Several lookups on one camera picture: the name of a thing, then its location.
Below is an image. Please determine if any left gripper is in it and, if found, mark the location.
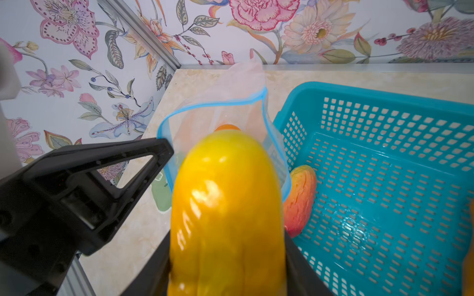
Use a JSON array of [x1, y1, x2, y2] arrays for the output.
[[1, 138, 174, 296]]

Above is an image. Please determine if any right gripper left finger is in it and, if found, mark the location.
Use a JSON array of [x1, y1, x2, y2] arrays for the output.
[[121, 231, 171, 296]]

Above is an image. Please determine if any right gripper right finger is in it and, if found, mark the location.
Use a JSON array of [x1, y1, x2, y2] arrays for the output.
[[285, 231, 333, 296]]

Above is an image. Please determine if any small yellow mango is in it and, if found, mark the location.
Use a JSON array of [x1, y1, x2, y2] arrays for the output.
[[167, 130, 287, 296]]

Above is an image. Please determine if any large orange mango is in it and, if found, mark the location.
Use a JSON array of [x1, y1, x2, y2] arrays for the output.
[[215, 124, 240, 132]]

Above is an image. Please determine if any clear zip-top bag blue zipper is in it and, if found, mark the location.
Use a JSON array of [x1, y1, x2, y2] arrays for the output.
[[157, 58, 291, 200]]

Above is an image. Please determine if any small red-yellow mango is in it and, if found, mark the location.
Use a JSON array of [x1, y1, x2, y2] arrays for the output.
[[283, 165, 317, 238]]

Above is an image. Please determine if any orange mango right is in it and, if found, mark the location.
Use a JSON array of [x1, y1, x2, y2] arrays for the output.
[[462, 234, 474, 296]]

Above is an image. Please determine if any teal plastic basket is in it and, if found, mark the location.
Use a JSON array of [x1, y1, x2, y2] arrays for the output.
[[274, 82, 474, 296]]

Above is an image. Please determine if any left aluminium corner post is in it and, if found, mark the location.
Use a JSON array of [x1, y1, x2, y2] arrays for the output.
[[98, 0, 181, 70]]

